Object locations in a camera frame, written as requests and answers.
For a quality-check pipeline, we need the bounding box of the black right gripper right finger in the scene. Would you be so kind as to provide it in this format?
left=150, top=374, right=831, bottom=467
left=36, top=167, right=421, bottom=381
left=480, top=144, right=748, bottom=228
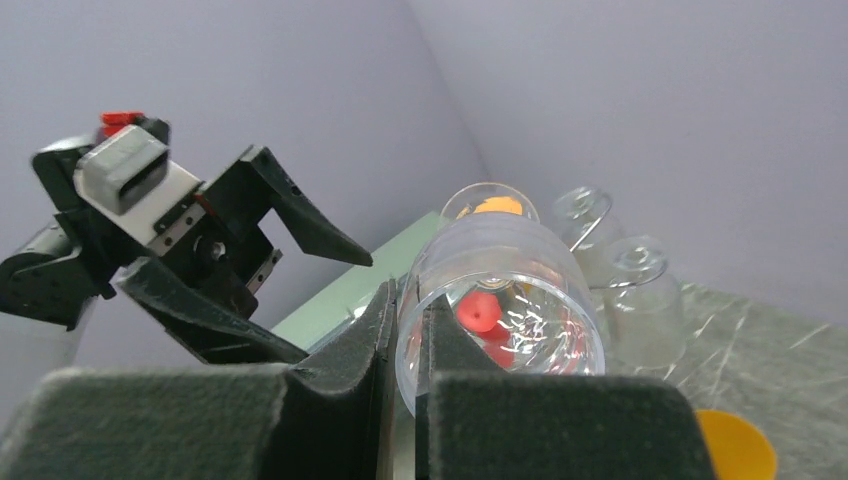
left=415, top=298, right=715, bottom=479

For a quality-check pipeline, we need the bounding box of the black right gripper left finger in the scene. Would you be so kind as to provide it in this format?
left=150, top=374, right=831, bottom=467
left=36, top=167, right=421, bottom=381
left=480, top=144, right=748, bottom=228
left=1, top=281, right=397, bottom=479

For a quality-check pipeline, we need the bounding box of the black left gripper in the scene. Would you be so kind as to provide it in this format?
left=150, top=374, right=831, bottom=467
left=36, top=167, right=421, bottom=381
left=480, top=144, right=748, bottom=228
left=1, top=129, right=373, bottom=365

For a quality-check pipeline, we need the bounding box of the red plastic goblet back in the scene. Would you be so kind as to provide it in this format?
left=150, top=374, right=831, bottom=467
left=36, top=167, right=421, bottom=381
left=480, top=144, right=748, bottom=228
left=455, top=290, right=514, bottom=369

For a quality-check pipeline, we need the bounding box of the clear ribbed wine glass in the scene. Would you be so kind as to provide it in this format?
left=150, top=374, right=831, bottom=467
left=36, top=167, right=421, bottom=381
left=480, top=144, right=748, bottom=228
left=552, top=186, right=625, bottom=288
left=603, top=236, right=686, bottom=369

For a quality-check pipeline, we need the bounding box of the orange plastic goblet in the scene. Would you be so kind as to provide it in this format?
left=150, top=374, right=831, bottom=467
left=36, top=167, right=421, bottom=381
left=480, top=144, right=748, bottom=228
left=696, top=409, right=778, bottom=480
left=456, top=196, right=524, bottom=219

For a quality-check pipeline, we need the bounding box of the chrome wine glass rack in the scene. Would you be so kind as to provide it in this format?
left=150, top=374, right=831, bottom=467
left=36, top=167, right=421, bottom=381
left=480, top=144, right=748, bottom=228
left=556, top=186, right=669, bottom=290

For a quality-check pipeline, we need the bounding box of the green plastic storage box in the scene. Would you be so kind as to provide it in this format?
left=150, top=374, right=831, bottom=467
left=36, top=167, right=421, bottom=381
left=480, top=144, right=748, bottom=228
left=272, top=211, right=440, bottom=352

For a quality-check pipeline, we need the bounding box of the orange plastic goblet back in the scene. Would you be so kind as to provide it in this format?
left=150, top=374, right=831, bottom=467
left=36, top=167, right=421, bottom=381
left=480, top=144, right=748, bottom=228
left=696, top=409, right=778, bottom=480

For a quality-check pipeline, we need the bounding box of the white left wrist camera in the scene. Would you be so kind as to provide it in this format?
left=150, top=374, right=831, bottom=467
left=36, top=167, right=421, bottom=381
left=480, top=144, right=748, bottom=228
left=73, top=111, right=202, bottom=256

